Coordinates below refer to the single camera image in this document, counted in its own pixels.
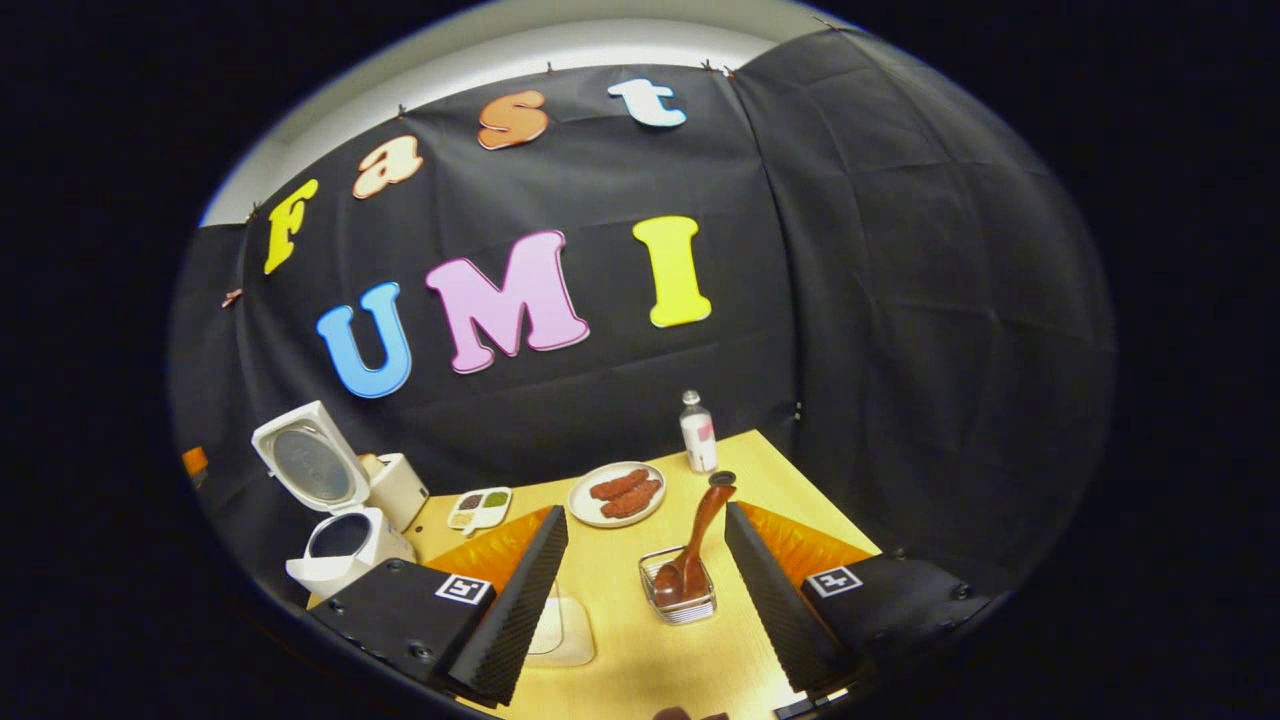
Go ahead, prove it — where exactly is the brown wooden spoon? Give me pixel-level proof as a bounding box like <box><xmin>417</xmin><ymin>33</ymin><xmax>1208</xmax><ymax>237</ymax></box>
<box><xmin>655</xmin><ymin>484</ymin><xmax>737</xmax><ymax>606</ymax></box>

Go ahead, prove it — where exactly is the white divided grain dish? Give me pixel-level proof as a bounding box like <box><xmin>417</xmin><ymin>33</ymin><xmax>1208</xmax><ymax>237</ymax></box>
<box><xmin>447</xmin><ymin>487</ymin><xmax>513</xmax><ymax>531</ymax></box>

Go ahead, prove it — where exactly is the metal wire chopstick holder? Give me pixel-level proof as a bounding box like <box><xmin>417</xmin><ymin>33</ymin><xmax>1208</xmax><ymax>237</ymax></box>
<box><xmin>639</xmin><ymin>546</ymin><xmax>718</xmax><ymax>625</ymax></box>

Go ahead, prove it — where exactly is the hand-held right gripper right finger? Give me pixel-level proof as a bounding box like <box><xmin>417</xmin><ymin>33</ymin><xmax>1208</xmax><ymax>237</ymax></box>
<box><xmin>724</xmin><ymin>502</ymin><xmax>991</xmax><ymax>696</ymax></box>

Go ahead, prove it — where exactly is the white round plate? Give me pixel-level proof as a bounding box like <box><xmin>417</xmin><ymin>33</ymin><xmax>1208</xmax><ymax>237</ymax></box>
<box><xmin>568</xmin><ymin>461</ymin><xmax>667</xmax><ymax>528</ymax></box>

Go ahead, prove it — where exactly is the white toaster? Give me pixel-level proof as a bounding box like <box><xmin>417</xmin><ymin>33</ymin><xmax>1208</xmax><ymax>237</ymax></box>
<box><xmin>360</xmin><ymin>453</ymin><xmax>431</xmax><ymax>532</ymax></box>

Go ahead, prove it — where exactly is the small clear plastic bottle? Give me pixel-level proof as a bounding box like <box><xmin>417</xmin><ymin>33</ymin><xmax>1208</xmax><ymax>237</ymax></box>
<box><xmin>680</xmin><ymin>390</ymin><xmax>718</xmax><ymax>474</ymax></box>

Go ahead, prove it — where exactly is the red meat piece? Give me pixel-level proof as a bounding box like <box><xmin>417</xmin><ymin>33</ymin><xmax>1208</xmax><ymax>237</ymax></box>
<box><xmin>590</xmin><ymin>468</ymin><xmax>651</xmax><ymax>501</ymax></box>
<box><xmin>600</xmin><ymin>479</ymin><xmax>662</xmax><ymax>519</ymax></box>

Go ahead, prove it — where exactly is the white rice cooker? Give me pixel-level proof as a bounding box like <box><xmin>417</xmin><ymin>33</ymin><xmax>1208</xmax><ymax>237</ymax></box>
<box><xmin>251</xmin><ymin>401</ymin><xmax>417</xmax><ymax>599</ymax></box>

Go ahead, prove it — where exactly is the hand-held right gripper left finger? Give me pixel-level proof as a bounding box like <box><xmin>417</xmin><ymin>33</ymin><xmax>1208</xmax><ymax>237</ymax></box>
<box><xmin>308</xmin><ymin>505</ymin><xmax>569</xmax><ymax>706</ymax></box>

